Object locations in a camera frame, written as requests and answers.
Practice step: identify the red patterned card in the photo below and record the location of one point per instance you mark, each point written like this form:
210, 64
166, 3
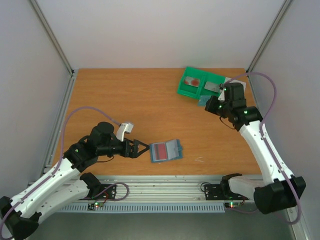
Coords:
191, 81

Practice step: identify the right small circuit board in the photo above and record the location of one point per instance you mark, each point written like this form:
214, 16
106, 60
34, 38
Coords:
232, 204

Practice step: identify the grey slotted cable duct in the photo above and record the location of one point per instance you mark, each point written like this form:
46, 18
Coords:
141, 208

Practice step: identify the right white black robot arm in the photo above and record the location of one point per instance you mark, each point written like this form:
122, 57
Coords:
279, 189

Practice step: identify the small circuit board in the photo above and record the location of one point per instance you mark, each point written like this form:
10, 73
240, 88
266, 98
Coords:
232, 204
96, 205

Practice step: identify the aluminium corner post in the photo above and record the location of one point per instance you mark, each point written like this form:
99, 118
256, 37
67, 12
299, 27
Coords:
48, 30
280, 15

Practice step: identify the left small circuit board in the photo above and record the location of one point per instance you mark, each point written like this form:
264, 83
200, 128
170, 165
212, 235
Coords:
96, 205

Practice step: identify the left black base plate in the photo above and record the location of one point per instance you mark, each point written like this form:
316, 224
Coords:
110, 191

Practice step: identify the middle green plastic bin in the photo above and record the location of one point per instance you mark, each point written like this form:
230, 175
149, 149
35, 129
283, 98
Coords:
212, 77

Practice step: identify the left aluminium corner post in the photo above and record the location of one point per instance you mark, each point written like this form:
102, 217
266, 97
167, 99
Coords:
48, 30

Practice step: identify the white plastic bin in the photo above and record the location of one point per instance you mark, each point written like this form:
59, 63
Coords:
235, 81

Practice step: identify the red striped card in holder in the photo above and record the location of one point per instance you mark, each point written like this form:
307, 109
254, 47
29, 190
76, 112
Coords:
158, 152

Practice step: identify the left green plastic bin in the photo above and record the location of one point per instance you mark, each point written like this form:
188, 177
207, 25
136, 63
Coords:
187, 90

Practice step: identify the aluminium front rail frame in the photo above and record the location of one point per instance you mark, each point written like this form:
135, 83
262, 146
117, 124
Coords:
152, 188

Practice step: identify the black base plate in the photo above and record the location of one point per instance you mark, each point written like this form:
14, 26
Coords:
213, 192
110, 191

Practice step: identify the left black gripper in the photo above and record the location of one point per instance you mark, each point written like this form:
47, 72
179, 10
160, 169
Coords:
134, 153

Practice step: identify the right aluminium corner post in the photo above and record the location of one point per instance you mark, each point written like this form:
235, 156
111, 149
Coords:
280, 15

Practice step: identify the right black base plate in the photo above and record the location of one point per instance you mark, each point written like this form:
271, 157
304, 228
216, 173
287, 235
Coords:
213, 192

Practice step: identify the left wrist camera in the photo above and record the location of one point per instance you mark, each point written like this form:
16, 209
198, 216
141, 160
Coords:
124, 128

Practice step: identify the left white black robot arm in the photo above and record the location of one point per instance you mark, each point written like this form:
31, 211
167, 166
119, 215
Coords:
23, 213

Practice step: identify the green plastic bin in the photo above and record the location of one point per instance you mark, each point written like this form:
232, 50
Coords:
212, 77
187, 90

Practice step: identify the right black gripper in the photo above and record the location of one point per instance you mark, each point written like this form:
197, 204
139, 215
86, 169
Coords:
212, 104

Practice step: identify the blue card holder wallet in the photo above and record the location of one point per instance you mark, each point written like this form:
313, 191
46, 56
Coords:
174, 150

